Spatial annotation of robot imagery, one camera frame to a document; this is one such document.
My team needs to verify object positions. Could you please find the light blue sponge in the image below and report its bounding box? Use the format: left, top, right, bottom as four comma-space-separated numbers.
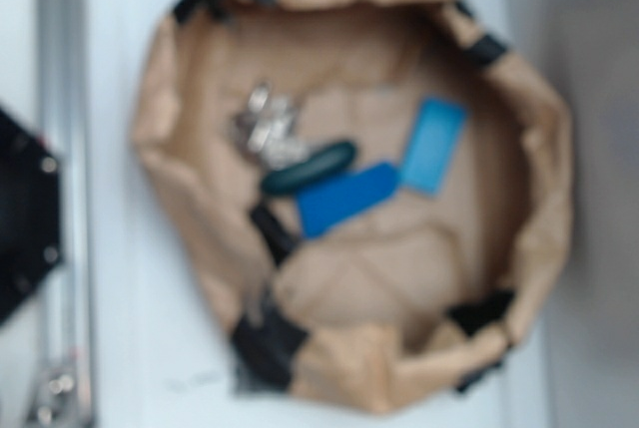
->
399, 99, 467, 196

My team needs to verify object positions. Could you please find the dark green oval case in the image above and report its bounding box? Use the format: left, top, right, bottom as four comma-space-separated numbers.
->
260, 140, 358, 197

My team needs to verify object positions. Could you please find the dark blue sponge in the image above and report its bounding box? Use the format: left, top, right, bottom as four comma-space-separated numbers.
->
296, 162, 398, 238

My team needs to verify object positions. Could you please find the aluminium frame rail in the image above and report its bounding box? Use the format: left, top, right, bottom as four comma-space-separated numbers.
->
28, 0, 96, 427

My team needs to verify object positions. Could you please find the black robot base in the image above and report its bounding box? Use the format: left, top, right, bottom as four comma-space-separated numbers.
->
1, 109, 63, 323

